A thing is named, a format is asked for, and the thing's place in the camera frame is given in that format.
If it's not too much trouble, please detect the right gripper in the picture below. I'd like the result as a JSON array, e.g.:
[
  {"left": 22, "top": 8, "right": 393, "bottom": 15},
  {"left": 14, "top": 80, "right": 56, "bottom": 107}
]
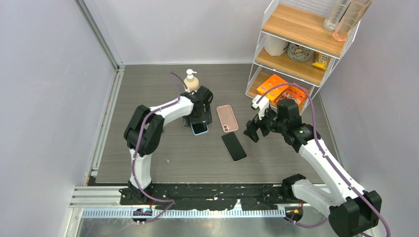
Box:
[{"left": 244, "top": 106, "right": 287, "bottom": 143}]

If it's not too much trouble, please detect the phone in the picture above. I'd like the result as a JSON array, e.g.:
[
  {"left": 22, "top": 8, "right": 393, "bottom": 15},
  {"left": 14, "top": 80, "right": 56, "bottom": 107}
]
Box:
[{"left": 190, "top": 122, "right": 209, "bottom": 136}]

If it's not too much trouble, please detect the pink phone case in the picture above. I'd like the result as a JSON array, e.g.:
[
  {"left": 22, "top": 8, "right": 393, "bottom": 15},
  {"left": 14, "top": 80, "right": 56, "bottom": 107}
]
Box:
[{"left": 216, "top": 105, "right": 239, "bottom": 133}]

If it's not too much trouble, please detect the black smartphone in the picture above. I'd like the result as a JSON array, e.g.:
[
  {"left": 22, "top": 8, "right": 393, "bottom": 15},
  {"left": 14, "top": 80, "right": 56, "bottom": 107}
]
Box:
[{"left": 221, "top": 132, "right": 247, "bottom": 162}]

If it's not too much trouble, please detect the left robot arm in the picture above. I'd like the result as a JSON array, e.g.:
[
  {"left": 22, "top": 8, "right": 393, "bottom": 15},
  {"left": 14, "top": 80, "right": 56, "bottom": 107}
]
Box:
[{"left": 124, "top": 86, "right": 213, "bottom": 204}]

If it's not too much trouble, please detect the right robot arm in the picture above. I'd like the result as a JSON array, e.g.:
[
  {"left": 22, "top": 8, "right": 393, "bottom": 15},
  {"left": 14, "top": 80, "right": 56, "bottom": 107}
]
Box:
[{"left": 244, "top": 95, "right": 382, "bottom": 237}]

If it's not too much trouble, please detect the cream lotion pump bottle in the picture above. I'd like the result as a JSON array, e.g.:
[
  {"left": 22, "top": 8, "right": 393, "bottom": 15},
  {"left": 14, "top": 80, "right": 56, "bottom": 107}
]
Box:
[{"left": 184, "top": 69, "right": 200, "bottom": 92}]

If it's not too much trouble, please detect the yellow cardboard box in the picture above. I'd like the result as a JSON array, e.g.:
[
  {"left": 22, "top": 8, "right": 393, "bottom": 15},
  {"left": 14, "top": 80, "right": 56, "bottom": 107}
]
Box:
[{"left": 256, "top": 74, "right": 289, "bottom": 102}]

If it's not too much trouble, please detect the orange cardboard box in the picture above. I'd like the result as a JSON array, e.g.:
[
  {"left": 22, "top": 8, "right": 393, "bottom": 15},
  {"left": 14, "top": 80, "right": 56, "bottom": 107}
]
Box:
[{"left": 276, "top": 85, "right": 310, "bottom": 106}]

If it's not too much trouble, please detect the white paper roll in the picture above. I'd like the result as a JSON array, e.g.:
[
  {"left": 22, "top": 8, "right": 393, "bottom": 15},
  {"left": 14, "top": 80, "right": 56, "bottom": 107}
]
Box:
[{"left": 264, "top": 35, "right": 289, "bottom": 56}]

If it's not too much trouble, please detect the cartoon printed tin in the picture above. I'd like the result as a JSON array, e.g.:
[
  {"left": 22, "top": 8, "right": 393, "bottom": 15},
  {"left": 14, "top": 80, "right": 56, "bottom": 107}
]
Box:
[{"left": 287, "top": 42, "right": 315, "bottom": 62}]

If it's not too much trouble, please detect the yellow snack packet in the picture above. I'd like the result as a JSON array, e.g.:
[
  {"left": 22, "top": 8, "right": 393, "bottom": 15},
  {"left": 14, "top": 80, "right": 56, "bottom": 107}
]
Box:
[{"left": 312, "top": 52, "right": 329, "bottom": 71}]

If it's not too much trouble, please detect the clear plastic bottle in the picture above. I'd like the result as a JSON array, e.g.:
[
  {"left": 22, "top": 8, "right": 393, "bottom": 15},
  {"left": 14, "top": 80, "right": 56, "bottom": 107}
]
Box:
[{"left": 323, "top": 0, "right": 352, "bottom": 31}]

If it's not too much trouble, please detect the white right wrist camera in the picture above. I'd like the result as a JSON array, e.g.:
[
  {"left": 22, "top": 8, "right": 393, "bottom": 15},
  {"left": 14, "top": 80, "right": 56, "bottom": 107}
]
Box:
[{"left": 251, "top": 95, "right": 270, "bottom": 120}]

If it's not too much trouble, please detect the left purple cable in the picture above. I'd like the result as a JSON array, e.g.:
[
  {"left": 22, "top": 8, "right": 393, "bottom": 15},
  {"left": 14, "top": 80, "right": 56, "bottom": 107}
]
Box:
[{"left": 130, "top": 71, "right": 190, "bottom": 226}]

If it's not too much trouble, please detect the white wire shelf rack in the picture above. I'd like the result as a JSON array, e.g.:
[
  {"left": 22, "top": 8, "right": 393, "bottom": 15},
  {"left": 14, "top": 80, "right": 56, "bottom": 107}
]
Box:
[{"left": 246, "top": 0, "right": 358, "bottom": 98}]

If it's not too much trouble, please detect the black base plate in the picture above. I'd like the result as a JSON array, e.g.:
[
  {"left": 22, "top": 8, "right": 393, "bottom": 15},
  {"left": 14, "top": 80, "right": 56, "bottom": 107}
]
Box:
[{"left": 119, "top": 183, "right": 306, "bottom": 211}]

